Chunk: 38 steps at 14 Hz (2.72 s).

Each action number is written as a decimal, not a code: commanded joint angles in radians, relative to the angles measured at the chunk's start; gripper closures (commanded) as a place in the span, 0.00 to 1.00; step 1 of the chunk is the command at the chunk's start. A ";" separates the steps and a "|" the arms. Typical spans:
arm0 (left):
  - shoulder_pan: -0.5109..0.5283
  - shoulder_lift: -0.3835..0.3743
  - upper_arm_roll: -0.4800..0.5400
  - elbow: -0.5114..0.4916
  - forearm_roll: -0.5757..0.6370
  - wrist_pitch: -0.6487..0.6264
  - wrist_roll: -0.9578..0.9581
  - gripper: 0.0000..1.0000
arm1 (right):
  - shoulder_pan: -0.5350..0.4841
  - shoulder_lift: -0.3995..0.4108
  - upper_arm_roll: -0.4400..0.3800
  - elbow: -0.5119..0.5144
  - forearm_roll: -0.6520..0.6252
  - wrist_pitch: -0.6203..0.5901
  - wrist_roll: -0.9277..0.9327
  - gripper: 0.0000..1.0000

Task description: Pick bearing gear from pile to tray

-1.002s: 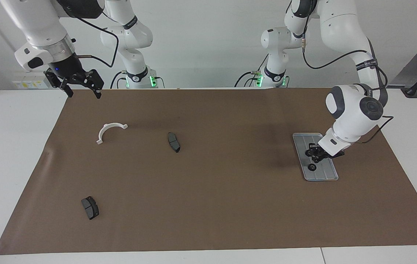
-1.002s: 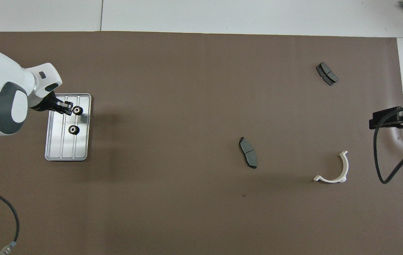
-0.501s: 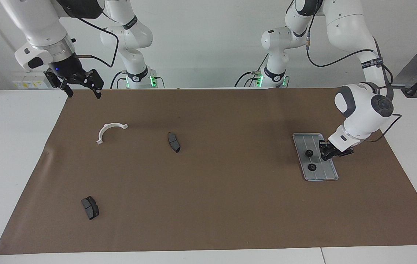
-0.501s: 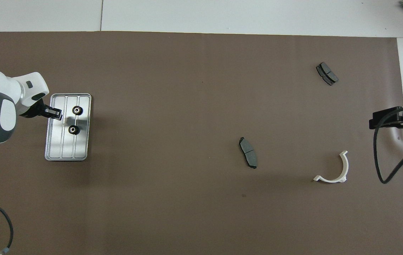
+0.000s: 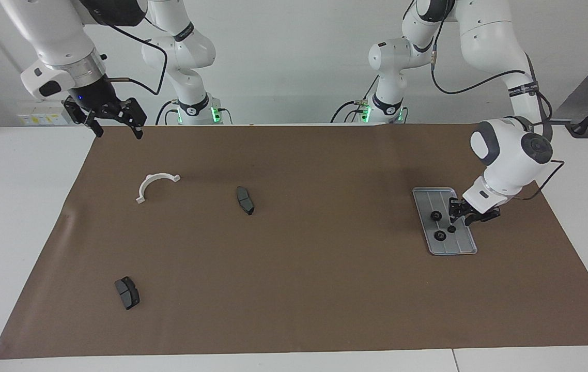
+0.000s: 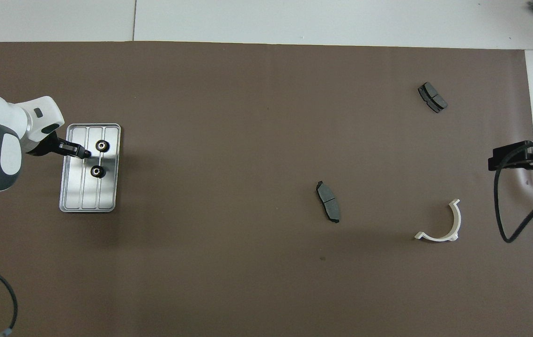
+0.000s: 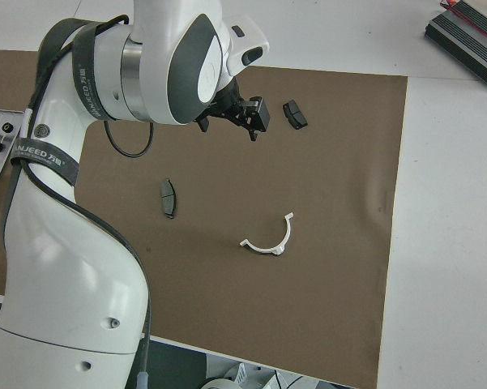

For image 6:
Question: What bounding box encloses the brown paper mat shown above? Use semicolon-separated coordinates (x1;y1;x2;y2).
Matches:
0;41;533;337

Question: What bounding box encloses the silver metal tray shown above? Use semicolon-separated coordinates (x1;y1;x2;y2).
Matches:
59;124;122;213

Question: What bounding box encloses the short dark brake pad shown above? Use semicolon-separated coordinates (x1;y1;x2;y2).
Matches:
417;82;448;114

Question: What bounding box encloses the white curved plastic bracket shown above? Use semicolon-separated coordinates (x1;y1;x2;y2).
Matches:
414;199;462;242

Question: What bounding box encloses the long dark brake pad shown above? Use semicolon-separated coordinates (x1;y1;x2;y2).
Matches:
316;181;341;224

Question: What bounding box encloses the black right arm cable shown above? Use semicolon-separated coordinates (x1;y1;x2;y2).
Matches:
494;138;533;243

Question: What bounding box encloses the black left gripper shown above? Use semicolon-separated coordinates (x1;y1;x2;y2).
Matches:
25;132;92;160

